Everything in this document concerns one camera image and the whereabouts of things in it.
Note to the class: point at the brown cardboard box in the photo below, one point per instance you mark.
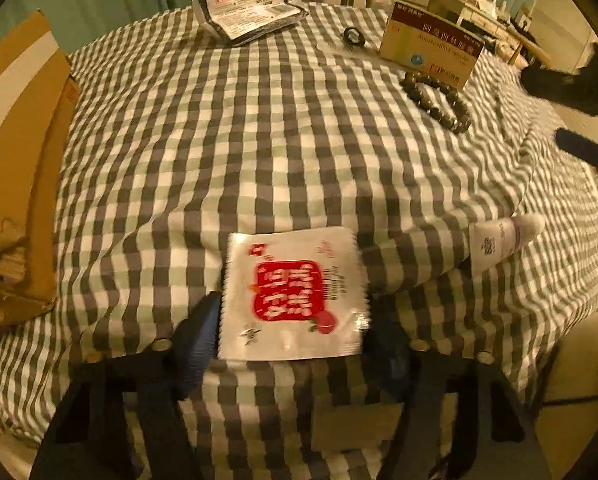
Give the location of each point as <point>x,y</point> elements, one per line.
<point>19,135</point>

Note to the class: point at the brown and yellow medicine box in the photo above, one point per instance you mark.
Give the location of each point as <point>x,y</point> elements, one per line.
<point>429,45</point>

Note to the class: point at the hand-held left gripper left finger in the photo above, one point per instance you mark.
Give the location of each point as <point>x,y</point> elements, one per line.
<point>199,345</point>

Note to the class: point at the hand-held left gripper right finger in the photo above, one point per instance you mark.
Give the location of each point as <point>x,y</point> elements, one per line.
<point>391,360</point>

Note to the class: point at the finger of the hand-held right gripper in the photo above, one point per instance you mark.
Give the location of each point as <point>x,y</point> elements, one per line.
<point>584,150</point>
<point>564,87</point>

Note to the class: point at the grey checkered cloth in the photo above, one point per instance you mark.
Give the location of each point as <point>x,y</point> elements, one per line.
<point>279,150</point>

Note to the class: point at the white dressing table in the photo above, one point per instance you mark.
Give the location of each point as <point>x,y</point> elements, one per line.
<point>484,15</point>

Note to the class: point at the white tube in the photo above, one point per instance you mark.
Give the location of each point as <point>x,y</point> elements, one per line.
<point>499,240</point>

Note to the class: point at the black package white label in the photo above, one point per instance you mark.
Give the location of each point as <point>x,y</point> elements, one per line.
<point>249,10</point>

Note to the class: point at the white sauce packet red label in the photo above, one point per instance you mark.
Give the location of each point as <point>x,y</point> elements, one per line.
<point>289,285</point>

